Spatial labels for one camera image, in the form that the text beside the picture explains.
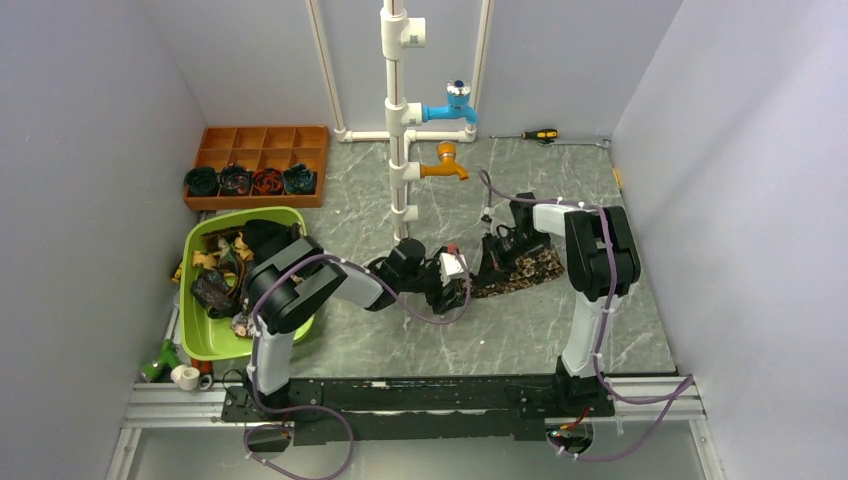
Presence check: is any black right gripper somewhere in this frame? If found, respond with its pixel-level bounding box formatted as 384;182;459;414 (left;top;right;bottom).
475;230;548;290

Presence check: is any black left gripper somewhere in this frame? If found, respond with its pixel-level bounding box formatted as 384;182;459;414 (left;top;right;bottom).
398;248;465;314

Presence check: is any brown floral tie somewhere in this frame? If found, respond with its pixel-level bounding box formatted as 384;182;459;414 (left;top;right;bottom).
472;245;565;299

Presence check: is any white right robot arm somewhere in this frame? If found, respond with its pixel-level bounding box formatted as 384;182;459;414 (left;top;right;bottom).
472;192;641;415

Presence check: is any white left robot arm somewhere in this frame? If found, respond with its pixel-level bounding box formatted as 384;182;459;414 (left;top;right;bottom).
246;236;473;420

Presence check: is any pile of floral ties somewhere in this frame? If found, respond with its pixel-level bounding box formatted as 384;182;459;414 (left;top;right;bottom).
190;219;304;339

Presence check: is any orange plastic faucet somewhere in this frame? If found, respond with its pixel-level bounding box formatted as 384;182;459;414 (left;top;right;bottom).
420;141;470;181

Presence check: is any yellow black screwdriver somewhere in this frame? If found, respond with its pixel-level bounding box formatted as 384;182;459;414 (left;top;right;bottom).
491;128;559;144

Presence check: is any silver wrench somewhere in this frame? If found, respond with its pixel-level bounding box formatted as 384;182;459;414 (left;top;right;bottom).
540;138;611;149

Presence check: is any blue plastic faucet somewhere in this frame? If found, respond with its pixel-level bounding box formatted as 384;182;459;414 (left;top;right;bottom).
421;79;478;125

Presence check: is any teal black rolled tie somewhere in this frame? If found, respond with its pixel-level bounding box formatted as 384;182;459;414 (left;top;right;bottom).
282;163;317;195

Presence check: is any red black rolled tie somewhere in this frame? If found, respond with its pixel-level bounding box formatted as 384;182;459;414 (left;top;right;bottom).
252;167;284;196

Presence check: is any orange wooden compartment tray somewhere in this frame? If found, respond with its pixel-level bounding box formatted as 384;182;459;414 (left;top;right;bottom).
183;125;329;211

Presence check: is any green plastic basin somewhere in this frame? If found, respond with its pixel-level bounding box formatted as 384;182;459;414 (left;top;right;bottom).
179;206;306;361

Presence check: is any white PVC pipe assembly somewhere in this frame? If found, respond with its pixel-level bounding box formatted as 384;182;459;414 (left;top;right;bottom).
306;1;494;241

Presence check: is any dark green rolled tie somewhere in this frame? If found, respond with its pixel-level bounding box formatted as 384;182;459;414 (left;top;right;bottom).
184;166;219;197

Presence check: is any green plastic faucet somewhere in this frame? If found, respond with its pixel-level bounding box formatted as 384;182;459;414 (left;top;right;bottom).
140;339;181;383

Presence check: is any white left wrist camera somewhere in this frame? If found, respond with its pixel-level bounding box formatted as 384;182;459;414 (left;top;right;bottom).
439;252;467;283

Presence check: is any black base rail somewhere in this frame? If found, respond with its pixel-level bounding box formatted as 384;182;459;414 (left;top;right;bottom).
221;373;615;446

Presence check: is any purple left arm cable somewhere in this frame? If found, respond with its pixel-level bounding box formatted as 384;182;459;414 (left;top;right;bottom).
242;245;474;480

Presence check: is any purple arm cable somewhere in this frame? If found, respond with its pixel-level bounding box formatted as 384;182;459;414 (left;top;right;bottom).
242;245;474;480
476;169;696;464

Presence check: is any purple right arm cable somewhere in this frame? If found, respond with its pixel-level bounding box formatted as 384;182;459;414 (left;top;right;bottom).
476;169;696;464

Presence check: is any aluminium frame rail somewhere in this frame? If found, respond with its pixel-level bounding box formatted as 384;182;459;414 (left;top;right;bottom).
123;376;707;429

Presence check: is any yellow black tool handle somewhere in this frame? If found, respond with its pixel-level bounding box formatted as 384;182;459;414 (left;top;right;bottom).
171;260;185;285

